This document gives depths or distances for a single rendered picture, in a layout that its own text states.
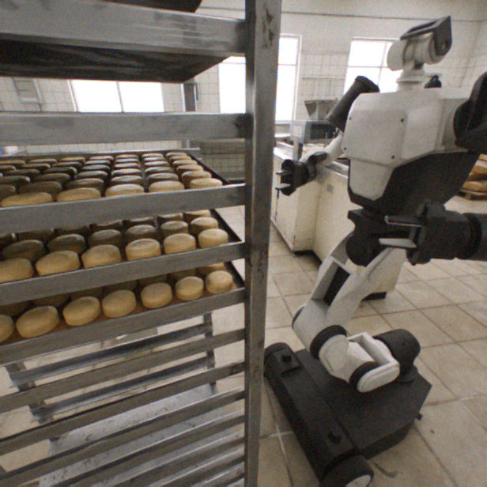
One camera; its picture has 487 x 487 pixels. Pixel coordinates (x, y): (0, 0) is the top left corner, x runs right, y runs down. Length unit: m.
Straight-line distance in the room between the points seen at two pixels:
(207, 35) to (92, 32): 0.11
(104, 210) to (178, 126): 0.13
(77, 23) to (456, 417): 1.78
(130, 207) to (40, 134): 0.11
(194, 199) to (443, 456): 1.45
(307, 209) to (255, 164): 2.01
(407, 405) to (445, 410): 0.33
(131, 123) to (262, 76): 0.15
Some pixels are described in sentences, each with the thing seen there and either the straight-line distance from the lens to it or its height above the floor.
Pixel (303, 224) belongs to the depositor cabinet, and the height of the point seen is 0.35.
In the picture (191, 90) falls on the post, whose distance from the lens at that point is 0.78.
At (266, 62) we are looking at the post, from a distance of 0.34.
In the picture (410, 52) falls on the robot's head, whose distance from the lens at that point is 0.83.
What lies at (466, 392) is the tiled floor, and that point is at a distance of 1.86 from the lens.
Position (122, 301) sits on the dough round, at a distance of 0.48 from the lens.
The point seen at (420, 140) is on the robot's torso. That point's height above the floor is 1.19.
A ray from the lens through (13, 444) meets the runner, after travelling 0.63.
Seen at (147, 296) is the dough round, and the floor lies 0.97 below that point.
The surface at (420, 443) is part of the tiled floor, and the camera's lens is 1.57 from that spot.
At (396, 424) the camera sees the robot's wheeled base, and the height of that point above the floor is 0.17.
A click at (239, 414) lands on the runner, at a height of 0.59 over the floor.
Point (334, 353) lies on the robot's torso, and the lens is 0.95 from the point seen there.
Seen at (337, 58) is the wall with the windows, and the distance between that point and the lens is 5.76.
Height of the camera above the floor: 1.25
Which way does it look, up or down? 27 degrees down
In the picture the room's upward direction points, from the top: straight up
